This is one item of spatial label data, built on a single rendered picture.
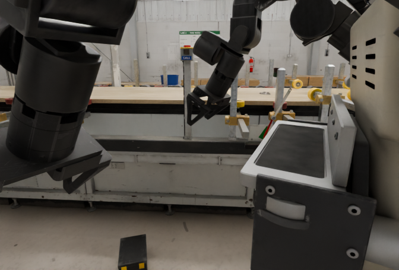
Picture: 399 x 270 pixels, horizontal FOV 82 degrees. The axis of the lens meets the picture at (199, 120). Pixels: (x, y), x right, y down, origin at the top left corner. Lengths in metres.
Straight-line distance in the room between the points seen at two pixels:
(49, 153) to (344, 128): 0.27
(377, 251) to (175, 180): 1.58
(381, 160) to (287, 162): 0.09
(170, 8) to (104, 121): 7.31
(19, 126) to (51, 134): 0.02
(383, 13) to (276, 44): 8.49
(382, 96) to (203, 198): 1.64
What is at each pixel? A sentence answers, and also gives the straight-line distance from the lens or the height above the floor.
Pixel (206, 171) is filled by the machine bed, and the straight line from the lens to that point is 1.72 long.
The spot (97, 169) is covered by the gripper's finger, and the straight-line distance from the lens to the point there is 0.31.
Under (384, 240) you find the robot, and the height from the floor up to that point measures 1.00.
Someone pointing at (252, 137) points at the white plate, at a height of 0.73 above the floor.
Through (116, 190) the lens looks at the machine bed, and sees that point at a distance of 1.96.
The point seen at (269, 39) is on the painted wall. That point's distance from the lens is 8.66.
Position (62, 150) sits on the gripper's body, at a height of 1.08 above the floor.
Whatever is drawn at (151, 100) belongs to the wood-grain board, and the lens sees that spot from 1.56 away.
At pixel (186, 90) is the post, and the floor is 0.99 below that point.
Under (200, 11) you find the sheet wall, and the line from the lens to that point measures 8.63.
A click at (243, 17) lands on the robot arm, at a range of 0.56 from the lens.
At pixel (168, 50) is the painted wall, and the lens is 8.60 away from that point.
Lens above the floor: 1.16
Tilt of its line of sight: 15 degrees down
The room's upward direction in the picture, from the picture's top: straight up
